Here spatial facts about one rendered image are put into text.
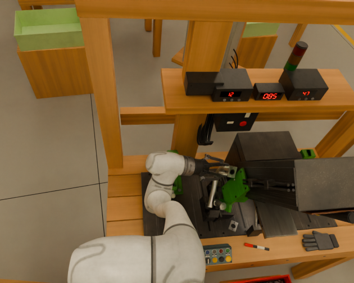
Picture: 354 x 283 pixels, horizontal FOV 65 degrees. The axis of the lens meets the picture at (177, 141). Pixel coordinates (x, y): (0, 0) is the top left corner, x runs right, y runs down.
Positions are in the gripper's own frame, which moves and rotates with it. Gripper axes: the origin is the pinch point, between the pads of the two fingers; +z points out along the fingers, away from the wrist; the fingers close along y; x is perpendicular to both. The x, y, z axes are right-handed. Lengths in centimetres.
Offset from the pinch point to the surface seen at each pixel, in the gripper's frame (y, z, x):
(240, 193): -8.2, 3.7, -9.0
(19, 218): -92, -86, 142
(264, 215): -17.3, 17.6, -13.2
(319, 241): -30, 58, -17
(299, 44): 60, 6, -19
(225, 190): -11.3, 5.3, 4.1
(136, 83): 43, 17, 230
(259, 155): 9.5, 16.7, -1.2
